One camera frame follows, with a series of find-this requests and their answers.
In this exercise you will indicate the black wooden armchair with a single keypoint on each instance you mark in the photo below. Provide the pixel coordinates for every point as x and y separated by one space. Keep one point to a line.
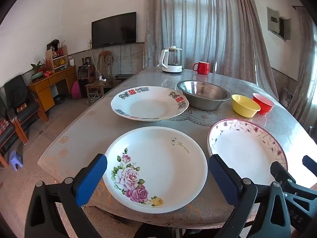
6 138
17 91

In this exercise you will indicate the blue plastic stool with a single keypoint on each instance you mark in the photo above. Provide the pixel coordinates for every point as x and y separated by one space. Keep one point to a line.
15 160

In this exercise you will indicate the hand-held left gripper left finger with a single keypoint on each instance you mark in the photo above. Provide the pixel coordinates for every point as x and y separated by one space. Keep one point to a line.
90 178

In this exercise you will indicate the narrow grey side curtain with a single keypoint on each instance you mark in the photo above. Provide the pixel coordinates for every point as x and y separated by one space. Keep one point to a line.
304 79

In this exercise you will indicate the white rose print plate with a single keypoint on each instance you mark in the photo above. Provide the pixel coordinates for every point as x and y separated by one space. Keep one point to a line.
161 168

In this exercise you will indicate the red plastic bowl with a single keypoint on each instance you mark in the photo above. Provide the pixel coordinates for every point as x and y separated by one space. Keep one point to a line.
266 105

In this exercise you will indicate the stainless steel bowl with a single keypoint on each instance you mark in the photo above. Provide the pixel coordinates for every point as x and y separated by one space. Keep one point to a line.
203 94

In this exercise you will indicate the white electric glass kettle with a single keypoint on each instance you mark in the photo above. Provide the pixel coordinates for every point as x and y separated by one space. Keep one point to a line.
172 62

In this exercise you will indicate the white power strip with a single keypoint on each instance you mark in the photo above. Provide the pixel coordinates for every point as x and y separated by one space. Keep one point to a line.
102 78

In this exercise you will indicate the white plate with red characters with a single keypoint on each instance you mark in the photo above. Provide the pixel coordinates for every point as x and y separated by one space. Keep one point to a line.
148 106

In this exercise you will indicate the grey patterned cushion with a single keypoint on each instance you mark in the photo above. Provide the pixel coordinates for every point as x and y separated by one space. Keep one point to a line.
286 98

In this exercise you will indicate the wide grey sheer curtain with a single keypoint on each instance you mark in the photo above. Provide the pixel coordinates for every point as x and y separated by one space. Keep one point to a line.
198 29

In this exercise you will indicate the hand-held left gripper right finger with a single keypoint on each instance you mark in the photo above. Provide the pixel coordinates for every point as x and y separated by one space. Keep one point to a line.
224 178

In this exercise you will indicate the green potted plant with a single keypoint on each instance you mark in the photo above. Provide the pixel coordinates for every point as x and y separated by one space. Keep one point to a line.
37 69

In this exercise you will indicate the black flat screen television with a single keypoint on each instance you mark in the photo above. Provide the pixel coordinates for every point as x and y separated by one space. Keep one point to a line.
114 29

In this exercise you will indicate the white plate with vine rim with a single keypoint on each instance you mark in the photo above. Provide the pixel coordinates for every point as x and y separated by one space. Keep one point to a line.
247 151

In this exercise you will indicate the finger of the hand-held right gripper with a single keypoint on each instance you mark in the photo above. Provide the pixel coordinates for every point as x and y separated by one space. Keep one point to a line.
282 177
310 164

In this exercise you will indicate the white shelf with yellow items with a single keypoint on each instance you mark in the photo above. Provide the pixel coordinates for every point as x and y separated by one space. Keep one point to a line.
58 62

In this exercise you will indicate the striped seat cushion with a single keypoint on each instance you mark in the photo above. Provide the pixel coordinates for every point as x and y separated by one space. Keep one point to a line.
21 108

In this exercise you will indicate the red mug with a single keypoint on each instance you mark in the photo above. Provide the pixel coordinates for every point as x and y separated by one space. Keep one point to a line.
201 68

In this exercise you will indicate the black portable speaker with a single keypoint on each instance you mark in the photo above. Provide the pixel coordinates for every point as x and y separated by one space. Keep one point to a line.
85 73

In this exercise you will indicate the black pot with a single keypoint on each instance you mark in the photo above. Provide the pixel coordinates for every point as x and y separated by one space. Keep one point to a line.
59 100

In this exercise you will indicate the dark low bench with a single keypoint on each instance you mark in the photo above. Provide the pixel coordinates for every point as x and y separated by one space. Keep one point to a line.
123 76

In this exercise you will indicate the pink bag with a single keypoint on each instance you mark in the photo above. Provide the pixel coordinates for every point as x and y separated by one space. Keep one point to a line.
75 90

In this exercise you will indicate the brown wooden chair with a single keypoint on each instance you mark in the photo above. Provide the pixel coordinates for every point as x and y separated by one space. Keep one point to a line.
104 64

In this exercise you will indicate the yellow plastic bowl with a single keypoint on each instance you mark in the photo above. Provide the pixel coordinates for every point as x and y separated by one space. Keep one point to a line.
244 106

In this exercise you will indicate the orange wooden desk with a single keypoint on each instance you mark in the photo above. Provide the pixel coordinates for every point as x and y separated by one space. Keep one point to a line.
44 89

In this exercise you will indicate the grey wall electrical box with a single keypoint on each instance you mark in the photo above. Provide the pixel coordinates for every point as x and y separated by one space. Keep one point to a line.
276 23

